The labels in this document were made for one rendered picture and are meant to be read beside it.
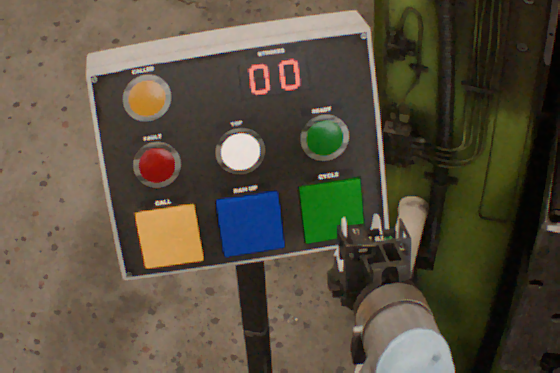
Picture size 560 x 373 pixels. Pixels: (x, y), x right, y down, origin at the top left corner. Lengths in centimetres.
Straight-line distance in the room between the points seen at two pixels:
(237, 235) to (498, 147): 51
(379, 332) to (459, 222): 88
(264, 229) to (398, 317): 39
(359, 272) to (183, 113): 31
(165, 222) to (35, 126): 150
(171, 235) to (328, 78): 27
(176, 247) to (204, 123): 16
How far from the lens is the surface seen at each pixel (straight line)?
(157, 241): 149
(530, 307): 182
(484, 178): 189
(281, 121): 145
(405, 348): 110
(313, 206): 149
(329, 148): 147
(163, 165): 146
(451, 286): 218
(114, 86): 142
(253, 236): 150
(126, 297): 264
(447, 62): 167
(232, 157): 146
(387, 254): 126
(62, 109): 297
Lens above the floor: 225
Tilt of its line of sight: 53 degrees down
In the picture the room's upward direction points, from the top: 3 degrees counter-clockwise
